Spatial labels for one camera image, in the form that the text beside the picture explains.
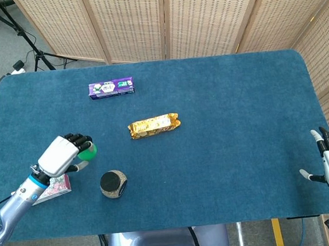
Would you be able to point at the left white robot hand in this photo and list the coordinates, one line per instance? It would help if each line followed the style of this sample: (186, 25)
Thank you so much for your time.
(58, 156)

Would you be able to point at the green ball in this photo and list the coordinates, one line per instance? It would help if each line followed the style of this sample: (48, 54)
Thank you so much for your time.
(87, 155)

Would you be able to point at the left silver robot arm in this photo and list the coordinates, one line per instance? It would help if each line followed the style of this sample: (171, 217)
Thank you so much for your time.
(16, 205)

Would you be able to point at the pink packet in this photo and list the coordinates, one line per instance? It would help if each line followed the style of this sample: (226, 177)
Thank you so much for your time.
(58, 188)

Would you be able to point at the purple toothpaste box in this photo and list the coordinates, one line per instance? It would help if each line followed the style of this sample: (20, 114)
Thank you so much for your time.
(111, 88)

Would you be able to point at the white power strip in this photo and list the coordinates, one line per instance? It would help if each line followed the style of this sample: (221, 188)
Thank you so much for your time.
(16, 71)

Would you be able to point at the black power adapter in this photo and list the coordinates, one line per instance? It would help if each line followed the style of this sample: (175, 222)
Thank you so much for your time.
(18, 65)

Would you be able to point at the gold cracker pack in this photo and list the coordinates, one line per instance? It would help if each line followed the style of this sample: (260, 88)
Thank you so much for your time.
(153, 126)

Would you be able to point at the black tripod stand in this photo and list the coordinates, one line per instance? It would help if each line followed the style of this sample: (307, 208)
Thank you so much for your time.
(39, 54)

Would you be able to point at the blue felt table cover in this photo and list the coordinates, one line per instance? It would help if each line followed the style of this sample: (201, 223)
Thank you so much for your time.
(214, 167)

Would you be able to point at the silver robot torso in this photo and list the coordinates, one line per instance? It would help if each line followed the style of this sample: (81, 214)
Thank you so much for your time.
(163, 245)

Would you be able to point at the wicker folding screen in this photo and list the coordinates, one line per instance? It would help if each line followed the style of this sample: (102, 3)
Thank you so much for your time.
(201, 16)

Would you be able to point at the yellow floor post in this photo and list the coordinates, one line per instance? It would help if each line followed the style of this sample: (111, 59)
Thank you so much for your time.
(278, 234)

